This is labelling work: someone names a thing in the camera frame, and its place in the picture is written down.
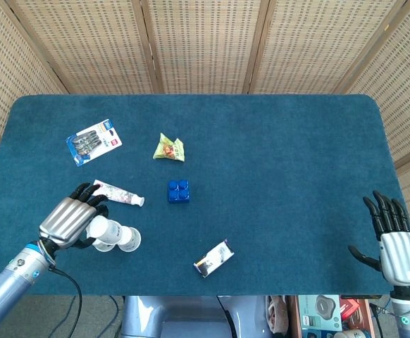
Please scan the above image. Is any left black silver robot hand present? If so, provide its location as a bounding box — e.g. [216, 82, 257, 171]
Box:
[38, 182, 110, 250]

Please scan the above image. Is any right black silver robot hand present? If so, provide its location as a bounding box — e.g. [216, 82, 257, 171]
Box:
[347, 190, 410, 287]

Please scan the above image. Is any white floral toothpaste tube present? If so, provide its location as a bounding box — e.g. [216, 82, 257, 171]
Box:
[92, 179, 146, 208]

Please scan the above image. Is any red product box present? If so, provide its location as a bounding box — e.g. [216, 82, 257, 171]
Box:
[340, 299, 361, 320]

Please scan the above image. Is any blue white blister pack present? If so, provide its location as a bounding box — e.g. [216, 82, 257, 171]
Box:
[66, 118, 123, 167]

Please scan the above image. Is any teal product box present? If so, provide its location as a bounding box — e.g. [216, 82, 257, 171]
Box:
[298, 294, 343, 332]

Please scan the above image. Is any blue plastic building block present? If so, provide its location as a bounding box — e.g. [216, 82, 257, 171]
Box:
[167, 180, 192, 204]

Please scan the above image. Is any brown wooden crate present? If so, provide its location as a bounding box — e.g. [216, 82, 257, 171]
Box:
[289, 294, 372, 338]

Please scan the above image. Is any green snack packet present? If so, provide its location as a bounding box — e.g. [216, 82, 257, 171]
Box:
[152, 132, 186, 163]

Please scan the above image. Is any tan crumpled cloth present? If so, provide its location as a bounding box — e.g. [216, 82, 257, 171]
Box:
[266, 295, 291, 334]

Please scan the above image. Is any blue felt table cover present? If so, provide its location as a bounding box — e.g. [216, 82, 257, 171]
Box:
[0, 94, 410, 296]

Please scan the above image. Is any grey robot torso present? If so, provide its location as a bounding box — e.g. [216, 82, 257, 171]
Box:
[120, 294, 273, 338]

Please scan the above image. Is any black white purple carton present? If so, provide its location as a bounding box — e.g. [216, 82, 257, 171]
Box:
[193, 239, 235, 279]

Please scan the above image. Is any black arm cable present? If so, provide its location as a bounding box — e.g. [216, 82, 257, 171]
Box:
[49, 267, 83, 338]

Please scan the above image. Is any blue floor cable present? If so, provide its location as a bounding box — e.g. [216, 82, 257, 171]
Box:
[57, 295, 77, 338]

